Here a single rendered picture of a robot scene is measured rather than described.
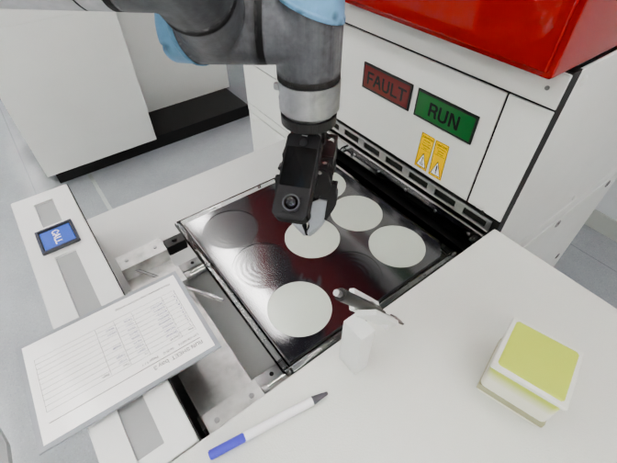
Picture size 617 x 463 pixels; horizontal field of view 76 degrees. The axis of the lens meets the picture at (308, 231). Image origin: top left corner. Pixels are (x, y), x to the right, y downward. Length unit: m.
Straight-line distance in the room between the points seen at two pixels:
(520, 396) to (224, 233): 0.52
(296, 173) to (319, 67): 0.13
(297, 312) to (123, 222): 0.48
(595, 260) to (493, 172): 1.66
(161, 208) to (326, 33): 0.62
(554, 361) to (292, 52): 0.42
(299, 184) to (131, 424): 0.34
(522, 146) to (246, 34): 0.40
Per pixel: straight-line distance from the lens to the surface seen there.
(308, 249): 0.70
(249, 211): 0.77
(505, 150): 0.65
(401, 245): 0.72
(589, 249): 2.33
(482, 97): 0.64
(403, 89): 0.73
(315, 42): 0.44
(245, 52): 0.46
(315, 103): 0.47
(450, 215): 0.74
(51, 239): 0.75
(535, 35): 0.54
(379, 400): 0.50
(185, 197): 0.96
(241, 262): 0.69
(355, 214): 0.76
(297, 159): 0.50
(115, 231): 0.93
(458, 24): 0.59
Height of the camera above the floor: 1.42
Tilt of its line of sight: 46 degrees down
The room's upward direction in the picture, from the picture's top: straight up
